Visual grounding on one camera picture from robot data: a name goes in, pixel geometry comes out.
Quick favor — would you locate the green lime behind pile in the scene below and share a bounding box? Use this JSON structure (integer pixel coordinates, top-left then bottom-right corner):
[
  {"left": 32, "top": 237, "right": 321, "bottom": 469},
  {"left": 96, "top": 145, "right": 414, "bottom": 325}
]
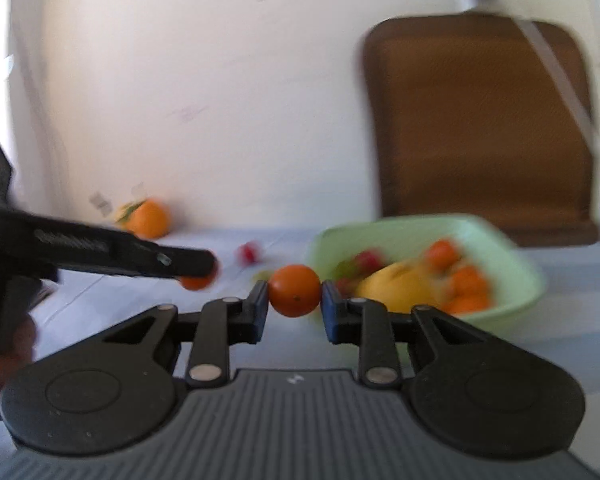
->
[{"left": 253, "top": 270, "right": 274, "bottom": 282}]

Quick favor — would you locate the orange with stem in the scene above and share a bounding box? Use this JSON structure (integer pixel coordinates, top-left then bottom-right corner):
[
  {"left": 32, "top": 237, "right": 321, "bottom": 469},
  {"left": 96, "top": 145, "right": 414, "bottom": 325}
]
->
[{"left": 125, "top": 200, "right": 171, "bottom": 240}]

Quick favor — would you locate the light green plastic basin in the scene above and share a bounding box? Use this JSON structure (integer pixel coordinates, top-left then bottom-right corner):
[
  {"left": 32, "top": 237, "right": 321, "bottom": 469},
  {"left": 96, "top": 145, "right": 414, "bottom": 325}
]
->
[{"left": 310, "top": 214, "right": 546, "bottom": 335}]

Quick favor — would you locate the yellow citrus with leaf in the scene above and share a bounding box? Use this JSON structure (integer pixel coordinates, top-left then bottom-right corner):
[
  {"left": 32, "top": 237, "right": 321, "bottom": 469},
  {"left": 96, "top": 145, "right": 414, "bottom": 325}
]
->
[{"left": 112, "top": 200, "right": 142, "bottom": 230}]

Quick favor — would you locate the orange mandarin left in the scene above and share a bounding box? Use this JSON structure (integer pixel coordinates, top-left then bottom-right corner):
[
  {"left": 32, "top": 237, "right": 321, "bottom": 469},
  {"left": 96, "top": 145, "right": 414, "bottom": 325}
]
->
[{"left": 268, "top": 264, "right": 322, "bottom": 318}]

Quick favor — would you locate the red tomato in pile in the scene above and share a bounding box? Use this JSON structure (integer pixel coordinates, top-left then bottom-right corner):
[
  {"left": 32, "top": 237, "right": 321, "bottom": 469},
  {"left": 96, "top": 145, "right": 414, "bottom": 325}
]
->
[{"left": 236, "top": 240, "right": 261, "bottom": 266}]

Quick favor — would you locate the orange mandarin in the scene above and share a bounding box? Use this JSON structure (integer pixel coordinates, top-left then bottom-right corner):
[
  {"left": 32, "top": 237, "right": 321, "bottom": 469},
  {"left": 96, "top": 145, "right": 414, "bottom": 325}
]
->
[
  {"left": 178, "top": 263, "right": 220, "bottom": 292},
  {"left": 268, "top": 264, "right": 322, "bottom": 318},
  {"left": 442, "top": 264, "right": 492, "bottom": 315}
]

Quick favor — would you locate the person's hand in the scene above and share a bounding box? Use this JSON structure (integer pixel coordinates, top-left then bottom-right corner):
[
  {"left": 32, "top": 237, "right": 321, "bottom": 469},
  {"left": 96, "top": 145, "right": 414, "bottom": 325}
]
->
[{"left": 0, "top": 316, "right": 36, "bottom": 418}]

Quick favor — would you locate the orange mandarin front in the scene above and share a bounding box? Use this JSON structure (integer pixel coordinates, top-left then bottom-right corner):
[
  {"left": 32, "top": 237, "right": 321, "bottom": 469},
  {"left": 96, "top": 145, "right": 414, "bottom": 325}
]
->
[{"left": 442, "top": 264, "right": 492, "bottom": 315}]

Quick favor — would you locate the white power cable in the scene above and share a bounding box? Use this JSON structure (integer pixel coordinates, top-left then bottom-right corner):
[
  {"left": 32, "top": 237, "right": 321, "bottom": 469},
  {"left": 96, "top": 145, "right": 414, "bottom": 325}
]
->
[{"left": 517, "top": 16, "right": 598, "bottom": 151}]

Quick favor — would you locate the orange mandarin right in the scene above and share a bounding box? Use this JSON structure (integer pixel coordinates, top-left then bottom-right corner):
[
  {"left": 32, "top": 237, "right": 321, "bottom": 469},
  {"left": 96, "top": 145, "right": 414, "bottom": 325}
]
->
[{"left": 178, "top": 263, "right": 220, "bottom": 292}]

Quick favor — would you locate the large yellow grapefruit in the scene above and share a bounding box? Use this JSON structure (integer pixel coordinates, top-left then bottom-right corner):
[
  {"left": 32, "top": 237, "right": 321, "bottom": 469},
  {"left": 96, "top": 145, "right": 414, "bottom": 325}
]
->
[{"left": 353, "top": 261, "right": 443, "bottom": 313}]

